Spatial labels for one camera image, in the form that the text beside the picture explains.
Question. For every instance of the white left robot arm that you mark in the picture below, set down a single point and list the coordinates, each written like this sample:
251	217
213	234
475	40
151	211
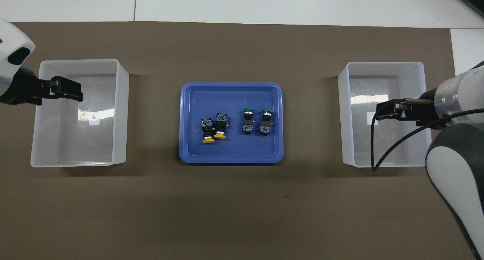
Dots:
11	37

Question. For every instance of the blue plastic tray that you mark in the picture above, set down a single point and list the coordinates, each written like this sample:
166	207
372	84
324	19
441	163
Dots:
230	150

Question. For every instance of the small white sticker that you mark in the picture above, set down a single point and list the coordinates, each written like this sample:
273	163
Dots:
376	123
93	120

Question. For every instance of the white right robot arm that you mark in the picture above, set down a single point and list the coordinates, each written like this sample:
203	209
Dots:
453	199

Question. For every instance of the green push button switch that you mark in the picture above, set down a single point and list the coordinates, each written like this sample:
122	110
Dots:
247	122
266	120

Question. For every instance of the yellow push button switch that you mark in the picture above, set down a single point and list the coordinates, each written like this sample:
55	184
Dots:
207	131
220	127

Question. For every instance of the brown table mat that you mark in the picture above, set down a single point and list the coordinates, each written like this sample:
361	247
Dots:
242	214

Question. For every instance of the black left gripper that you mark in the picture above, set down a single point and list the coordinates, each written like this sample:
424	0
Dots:
22	92

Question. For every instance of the translucent white plastic box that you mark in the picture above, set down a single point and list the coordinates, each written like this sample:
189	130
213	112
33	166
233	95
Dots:
75	146
385	146

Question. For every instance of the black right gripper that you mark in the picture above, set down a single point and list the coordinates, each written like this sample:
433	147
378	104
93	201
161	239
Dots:
423	110

